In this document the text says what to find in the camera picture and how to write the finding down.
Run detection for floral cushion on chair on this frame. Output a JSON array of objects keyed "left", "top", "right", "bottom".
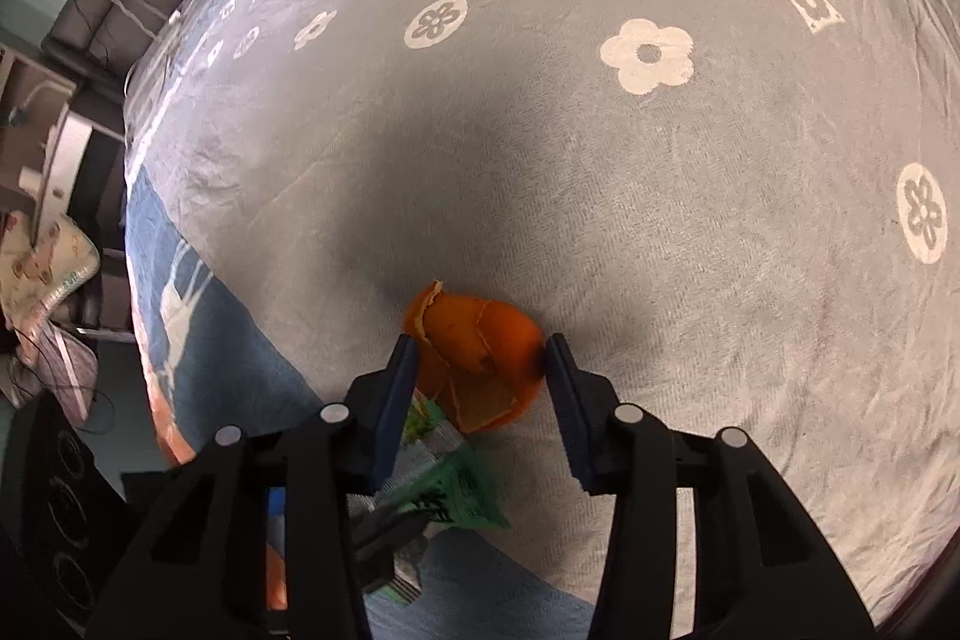
[{"left": 2, "top": 211, "right": 99, "bottom": 341}]

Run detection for grey upholstered headboard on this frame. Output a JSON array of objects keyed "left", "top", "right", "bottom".
[{"left": 41, "top": 0, "right": 184, "bottom": 104}]

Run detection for green silver snack wrapper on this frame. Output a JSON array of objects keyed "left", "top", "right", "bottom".
[{"left": 348, "top": 392, "right": 508, "bottom": 606}]

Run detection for orange peel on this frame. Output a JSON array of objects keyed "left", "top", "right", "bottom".
[{"left": 402, "top": 281, "right": 545, "bottom": 435}]

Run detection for grey patterned bed sheet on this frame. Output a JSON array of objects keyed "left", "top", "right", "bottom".
[{"left": 124, "top": 0, "right": 958, "bottom": 620}]

